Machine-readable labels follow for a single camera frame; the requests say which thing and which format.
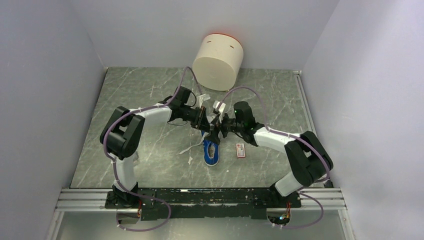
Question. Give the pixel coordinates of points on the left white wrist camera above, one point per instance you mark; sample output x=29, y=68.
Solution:
x=201, y=99

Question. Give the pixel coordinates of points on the small red white box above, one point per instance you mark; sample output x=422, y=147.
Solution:
x=240, y=151

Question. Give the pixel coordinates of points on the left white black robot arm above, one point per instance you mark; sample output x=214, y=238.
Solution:
x=121, y=136

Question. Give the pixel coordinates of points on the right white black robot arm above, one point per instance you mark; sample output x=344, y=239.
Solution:
x=308, y=160

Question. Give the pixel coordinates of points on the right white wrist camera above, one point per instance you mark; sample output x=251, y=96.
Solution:
x=218, y=107

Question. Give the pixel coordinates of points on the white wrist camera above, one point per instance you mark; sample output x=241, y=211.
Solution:
x=201, y=99
x=218, y=107

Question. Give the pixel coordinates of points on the white shoelace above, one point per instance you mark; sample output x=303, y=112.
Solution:
x=191, y=146

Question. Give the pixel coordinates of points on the aluminium frame rail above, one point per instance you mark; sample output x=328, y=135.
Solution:
x=93, y=200

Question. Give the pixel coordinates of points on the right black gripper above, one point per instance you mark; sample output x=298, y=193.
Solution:
x=218, y=125

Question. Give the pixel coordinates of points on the cream cylindrical container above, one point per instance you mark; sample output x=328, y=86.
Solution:
x=218, y=61

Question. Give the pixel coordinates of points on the blue canvas sneaker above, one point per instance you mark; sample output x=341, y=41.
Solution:
x=210, y=151

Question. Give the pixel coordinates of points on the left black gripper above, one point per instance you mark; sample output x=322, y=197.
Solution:
x=200, y=121

